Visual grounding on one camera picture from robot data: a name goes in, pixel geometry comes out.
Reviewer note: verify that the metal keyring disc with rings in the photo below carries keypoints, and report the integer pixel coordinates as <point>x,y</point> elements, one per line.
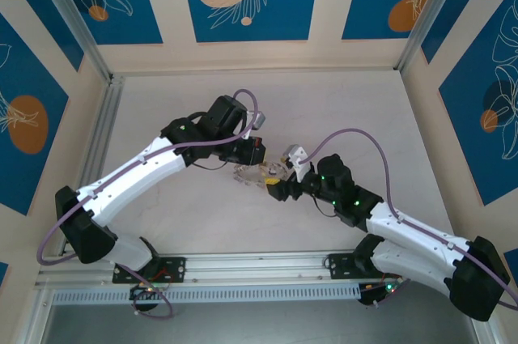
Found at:
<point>251,174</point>

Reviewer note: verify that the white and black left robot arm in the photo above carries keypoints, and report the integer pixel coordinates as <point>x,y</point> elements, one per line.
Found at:
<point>129,174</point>

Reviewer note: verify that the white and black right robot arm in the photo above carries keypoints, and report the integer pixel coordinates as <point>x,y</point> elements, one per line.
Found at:
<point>417,234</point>

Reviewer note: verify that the black right controller board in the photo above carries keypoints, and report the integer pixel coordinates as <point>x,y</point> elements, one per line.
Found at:
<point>370,295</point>

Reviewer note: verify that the black controller board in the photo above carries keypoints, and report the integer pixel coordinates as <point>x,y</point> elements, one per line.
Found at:
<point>139,291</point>
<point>370,295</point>

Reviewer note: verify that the black left controller board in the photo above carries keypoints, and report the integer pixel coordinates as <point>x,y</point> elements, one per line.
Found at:
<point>139,291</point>

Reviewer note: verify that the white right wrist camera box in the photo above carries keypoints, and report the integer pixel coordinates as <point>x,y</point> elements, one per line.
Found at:
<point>293,151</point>

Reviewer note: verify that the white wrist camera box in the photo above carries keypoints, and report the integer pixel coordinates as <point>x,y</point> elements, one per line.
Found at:
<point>293,151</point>
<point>260,119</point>

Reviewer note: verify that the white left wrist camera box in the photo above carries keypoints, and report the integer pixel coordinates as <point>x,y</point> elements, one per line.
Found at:
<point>260,119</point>

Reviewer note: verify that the aluminium mounting rail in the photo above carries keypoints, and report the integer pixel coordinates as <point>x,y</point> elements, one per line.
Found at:
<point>259,267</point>

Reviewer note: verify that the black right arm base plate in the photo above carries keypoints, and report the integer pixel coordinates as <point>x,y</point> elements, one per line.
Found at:
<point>338,266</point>

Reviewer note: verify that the aluminium side rail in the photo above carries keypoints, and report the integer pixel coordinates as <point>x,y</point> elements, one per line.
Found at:
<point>109,117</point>

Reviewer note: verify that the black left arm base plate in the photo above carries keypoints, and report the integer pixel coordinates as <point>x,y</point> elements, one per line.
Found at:
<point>178,269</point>

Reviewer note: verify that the aluminium corner post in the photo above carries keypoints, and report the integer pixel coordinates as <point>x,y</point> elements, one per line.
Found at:
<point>429,12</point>
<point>75,16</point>

